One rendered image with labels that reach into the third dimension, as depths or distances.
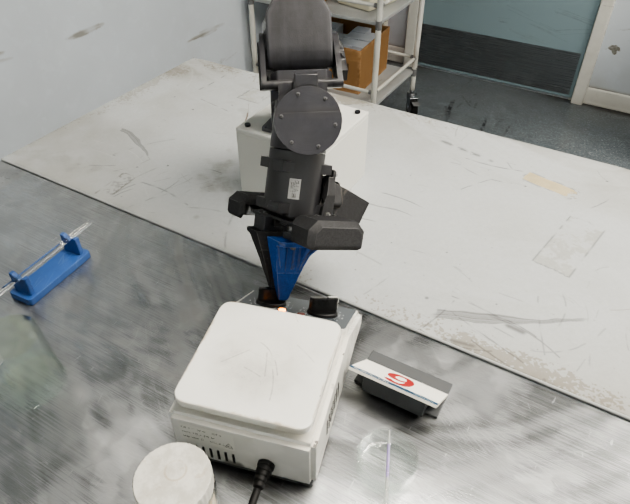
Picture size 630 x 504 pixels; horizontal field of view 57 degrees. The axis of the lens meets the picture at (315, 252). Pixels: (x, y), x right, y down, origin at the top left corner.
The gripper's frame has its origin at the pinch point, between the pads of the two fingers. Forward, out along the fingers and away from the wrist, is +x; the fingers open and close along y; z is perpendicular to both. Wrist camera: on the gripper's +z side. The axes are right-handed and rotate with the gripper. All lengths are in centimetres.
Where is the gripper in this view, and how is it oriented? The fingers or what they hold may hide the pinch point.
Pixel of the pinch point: (283, 266)
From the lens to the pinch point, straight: 61.5
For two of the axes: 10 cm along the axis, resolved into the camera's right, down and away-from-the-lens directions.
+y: -5.2, -2.4, 8.2
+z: 8.4, 0.0, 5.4
